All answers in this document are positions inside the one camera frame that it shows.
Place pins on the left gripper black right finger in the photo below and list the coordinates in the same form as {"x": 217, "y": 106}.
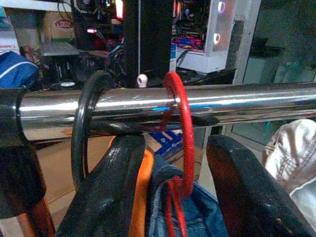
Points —
{"x": 251, "y": 192}

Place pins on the blue white bag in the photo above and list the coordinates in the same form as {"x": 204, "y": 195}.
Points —
{"x": 17, "y": 69}

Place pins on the white computer case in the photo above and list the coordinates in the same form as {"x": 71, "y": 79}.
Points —
{"x": 217, "y": 49}

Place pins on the blue denim garment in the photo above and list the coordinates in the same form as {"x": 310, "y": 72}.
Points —
{"x": 202, "y": 212}

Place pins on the brown cardboard box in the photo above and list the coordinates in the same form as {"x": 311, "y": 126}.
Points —
{"x": 59, "y": 27}

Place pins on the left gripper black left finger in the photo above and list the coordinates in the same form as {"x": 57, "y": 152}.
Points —
{"x": 103, "y": 192}

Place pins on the blue printed box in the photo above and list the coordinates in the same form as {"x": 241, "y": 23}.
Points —
{"x": 168, "y": 143}

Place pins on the plain orange garment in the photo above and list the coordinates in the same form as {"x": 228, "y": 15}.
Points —
{"x": 42, "y": 217}

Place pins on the black computer tower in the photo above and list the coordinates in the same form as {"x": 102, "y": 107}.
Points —
{"x": 148, "y": 37}

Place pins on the white stitched garment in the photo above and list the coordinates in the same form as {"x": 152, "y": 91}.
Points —
{"x": 296, "y": 158}

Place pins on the small white figure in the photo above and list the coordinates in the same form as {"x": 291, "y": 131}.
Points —
{"x": 142, "y": 79}

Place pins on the chrome clothes rail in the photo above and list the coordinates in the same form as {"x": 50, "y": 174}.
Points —
{"x": 222, "y": 103}

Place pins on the red velvet hanger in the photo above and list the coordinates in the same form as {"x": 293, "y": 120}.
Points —
{"x": 187, "y": 138}

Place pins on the black hanger hook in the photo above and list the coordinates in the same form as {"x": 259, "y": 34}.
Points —
{"x": 80, "y": 138}

